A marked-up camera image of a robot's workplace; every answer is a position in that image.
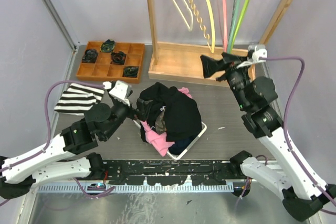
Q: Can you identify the lime green hanger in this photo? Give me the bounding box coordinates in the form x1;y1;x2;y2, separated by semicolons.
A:
231;0;250;52

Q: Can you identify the yellow hanger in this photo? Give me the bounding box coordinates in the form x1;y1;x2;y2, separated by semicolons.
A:
187;0;216;53

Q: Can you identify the grey slotted cable duct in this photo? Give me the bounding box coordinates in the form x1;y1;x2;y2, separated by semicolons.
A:
37;182;234;193

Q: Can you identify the mint green hanger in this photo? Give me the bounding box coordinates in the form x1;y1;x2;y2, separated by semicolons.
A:
227;0;241;53

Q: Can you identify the orange wooden compartment tray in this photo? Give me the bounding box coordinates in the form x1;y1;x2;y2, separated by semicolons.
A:
76;41;145;84

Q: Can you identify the pink hanger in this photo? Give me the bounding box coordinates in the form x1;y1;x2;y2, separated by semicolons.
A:
216;0;228;52

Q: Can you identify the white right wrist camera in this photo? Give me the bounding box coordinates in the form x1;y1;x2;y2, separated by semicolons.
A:
237;44;267;68

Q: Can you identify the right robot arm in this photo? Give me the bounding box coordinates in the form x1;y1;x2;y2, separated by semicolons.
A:
200;49;335;221

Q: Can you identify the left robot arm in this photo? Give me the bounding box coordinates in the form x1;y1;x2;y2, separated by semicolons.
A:
1;87;136;200

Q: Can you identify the black printed t shirt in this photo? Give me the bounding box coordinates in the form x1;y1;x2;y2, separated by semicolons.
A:
140;82;202;142

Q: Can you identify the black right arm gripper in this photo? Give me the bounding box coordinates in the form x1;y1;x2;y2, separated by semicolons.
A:
199;52;249;109

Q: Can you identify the white perforated plastic basket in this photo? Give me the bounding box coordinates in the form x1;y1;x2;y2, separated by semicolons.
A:
133;121;207;161

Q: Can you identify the pink t shirt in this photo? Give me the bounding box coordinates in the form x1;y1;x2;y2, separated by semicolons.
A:
140;82;202;156

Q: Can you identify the cream white hanger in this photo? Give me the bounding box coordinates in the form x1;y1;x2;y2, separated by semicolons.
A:
171;0;194;32

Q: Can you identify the rolled dark sock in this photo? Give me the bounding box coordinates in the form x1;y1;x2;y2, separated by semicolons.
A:
123;66;139;78
111;51;127;65
100;39;116;53
81;49;98;63

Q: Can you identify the wooden clothes rack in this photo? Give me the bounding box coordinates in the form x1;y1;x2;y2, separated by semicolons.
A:
147;0;292;87

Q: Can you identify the black white striped cloth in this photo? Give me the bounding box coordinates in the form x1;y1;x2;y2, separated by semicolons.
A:
54;83;105;116

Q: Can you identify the navy blue t shirt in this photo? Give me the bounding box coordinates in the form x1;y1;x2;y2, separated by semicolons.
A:
169;135;196;155

